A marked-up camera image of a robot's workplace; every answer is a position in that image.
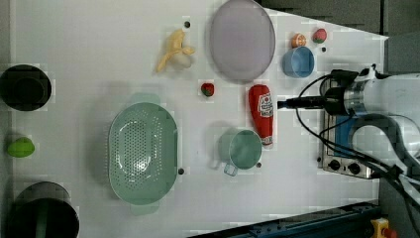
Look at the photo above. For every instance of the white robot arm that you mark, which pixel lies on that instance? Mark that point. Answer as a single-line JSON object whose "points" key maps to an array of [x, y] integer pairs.
{"points": [[382, 112]]}

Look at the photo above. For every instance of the toaster oven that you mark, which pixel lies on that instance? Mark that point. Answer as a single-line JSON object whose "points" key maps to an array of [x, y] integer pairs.
{"points": [[336, 160]]}

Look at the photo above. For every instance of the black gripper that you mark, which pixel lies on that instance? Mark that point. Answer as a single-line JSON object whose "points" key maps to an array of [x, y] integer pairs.
{"points": [[333, 102]]}

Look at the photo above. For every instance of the pink toy strawberry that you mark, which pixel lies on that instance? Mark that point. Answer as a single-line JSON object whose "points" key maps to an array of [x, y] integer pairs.
{"points": [[320, 36]]}

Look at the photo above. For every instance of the yellow red button box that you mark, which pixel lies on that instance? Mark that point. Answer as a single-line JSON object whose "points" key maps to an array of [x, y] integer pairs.
{"points": [[381, 229]]}

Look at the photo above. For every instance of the black round pedestal lower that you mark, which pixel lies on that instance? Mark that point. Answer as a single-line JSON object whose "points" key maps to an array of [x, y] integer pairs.
{"points": [[43, 210]]}

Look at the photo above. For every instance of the green measuring cup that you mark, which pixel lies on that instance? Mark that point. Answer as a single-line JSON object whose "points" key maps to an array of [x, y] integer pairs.
{"points": [[240, 150]]}

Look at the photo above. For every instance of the peeled toy banana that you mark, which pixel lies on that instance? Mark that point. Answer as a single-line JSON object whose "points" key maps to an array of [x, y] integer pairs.
{"points": [[176, 52]]}

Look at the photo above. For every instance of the blue bowl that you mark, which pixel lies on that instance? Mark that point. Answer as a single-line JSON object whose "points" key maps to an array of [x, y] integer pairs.
{"points": [[298, 62]]}

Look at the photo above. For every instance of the green oval strainer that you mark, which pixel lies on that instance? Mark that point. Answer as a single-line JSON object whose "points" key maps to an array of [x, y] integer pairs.
{"points": [[142, 153]]}

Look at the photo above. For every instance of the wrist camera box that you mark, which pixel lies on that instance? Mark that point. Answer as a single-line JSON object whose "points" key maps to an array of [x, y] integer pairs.
{"points": [[344, 78]]}

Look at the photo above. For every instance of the red toy strawberry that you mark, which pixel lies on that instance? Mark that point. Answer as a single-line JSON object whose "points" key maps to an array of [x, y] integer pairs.
{"points": [[208, 89]]}

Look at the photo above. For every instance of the grey round plate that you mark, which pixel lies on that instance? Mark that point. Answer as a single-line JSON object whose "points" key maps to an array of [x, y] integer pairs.
{"points": [[242, 39]]}

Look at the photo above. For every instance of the red ketchup bottle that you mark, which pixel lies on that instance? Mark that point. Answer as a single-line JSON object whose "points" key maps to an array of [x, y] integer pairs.
{"points": [[261, 107]]}

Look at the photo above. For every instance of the toy orange half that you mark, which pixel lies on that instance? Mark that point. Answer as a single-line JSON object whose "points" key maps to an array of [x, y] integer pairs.
{"points": [[298, 40]]}

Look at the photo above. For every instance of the green toy fruit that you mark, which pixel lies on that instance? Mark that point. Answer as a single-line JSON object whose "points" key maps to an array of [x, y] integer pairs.
{"points": [[21, 148]]}

